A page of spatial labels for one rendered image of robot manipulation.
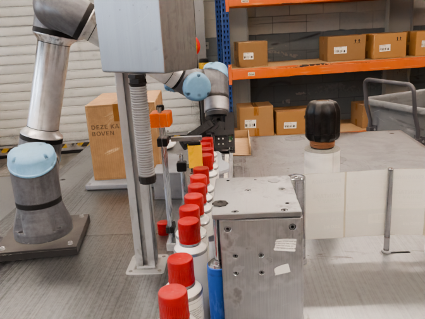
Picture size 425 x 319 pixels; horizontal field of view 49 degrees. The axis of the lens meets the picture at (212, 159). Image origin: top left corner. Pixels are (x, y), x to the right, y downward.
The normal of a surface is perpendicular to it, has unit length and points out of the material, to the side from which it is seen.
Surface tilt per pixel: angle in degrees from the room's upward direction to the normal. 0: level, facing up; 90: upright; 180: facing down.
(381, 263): 0
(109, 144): 90
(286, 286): 90
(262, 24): 90
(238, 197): 0
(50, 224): 73
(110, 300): 0
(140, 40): 90
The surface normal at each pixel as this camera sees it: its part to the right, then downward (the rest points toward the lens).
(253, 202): -0.06, -0.96
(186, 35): 0.80, 0.13
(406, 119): -0.90, 0.22
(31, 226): -0.01, 0.00
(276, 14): 0.10, 0.28
